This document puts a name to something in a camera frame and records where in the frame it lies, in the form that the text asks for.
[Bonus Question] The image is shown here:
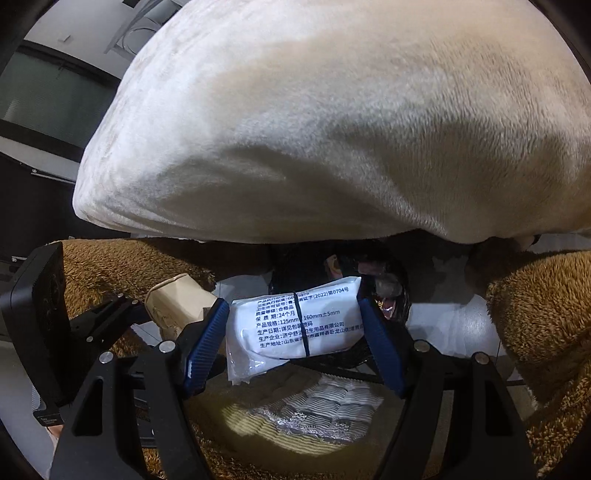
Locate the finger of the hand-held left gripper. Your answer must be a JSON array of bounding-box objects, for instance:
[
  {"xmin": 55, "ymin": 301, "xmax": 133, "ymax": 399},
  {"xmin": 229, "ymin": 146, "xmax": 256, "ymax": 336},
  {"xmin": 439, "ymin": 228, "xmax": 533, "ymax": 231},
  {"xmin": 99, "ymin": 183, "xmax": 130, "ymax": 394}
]
[{"xmin": 68, "ymin": 294, "xmax": 153, "ymax": 354}]

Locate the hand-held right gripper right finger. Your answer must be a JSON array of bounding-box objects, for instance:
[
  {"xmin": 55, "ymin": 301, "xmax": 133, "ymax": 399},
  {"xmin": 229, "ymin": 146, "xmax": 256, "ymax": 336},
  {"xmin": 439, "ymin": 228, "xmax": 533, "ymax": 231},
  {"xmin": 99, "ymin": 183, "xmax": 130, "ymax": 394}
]
[{"xmin": 358, "ymin": 298, "xmax": 542, "ymax": 480}]

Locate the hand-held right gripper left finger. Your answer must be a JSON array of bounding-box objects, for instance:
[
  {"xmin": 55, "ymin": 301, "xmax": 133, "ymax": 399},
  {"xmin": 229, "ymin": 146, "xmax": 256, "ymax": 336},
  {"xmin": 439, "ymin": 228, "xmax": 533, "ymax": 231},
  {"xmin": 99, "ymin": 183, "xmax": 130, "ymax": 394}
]
[{"xmin": 50, "ymin": 298, "xmax": 230, "ymax": 480}]

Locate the white packet with black band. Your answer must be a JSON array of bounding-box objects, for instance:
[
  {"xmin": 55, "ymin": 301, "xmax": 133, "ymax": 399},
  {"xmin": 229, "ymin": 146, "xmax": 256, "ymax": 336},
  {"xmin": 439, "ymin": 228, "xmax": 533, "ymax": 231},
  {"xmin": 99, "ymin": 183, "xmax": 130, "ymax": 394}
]
[{"xmin": 225, "ymin": 275, "xmax": 366, "ymax": 385}]

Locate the brown fluffy cloth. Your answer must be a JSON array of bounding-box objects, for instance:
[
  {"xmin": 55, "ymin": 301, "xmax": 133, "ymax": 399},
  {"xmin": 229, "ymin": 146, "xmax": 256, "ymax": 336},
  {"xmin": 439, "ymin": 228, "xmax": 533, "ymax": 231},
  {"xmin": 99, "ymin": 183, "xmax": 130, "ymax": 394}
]
[{"xmin": 46, "ymin": 237, "xmax": 591, "ymax": 480}]

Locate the white chair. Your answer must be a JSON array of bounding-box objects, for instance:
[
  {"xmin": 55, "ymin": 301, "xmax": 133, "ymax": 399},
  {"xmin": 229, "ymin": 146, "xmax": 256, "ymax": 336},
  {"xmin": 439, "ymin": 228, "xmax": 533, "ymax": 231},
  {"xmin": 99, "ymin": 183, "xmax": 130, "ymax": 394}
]
[{"xmin": 106, "ymin": 0, "xmax": 185, "ymax": 52}]

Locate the brown paper bag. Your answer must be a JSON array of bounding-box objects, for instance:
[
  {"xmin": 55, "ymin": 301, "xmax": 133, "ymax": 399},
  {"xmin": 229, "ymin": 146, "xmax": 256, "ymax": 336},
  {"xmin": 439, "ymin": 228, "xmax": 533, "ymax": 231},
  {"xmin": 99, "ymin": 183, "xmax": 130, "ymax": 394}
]
[{"xmin": 144, "ymin": 272, "xmax": 219, "ymax": 339}]

